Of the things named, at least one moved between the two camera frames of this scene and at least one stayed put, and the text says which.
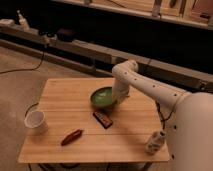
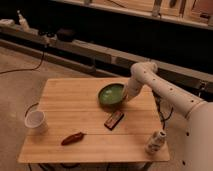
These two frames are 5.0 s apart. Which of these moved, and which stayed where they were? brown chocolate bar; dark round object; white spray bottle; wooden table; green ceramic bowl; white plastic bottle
Moved: green ceramic bowl; brown chocolate bar
Stayed: dark round object; white plastic bottle; white spray bottle; wooden table
